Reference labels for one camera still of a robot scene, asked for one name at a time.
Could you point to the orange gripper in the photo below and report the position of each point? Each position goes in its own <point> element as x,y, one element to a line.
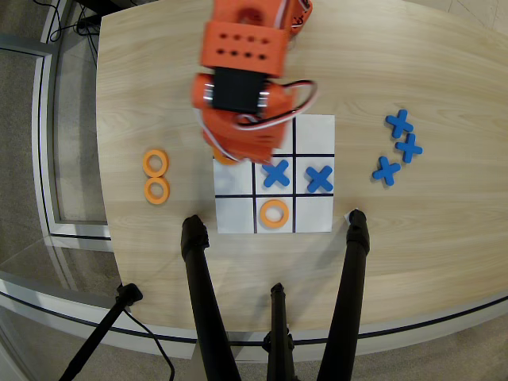
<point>251,152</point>

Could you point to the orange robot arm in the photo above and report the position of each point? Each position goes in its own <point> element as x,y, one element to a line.
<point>242,47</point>

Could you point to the grey metal floor frame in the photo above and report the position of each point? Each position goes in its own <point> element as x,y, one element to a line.
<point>43,158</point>

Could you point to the white tic-tac-toe paper board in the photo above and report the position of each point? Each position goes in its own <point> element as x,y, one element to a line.
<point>313,139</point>

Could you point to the short black tripod leg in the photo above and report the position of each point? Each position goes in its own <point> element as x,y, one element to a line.
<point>279,317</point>

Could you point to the small white paper tag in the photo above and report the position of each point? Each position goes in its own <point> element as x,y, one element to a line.
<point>347,216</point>

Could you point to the blue foam cross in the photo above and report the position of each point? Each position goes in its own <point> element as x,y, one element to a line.
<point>399,124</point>
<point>386,170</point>
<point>409,148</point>
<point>319,178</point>
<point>275,173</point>

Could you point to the thin black stand leg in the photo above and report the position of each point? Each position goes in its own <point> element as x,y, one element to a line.
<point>103,329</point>

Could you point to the thick black tripod leg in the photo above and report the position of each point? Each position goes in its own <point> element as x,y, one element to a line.
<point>349,285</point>
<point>202,293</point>

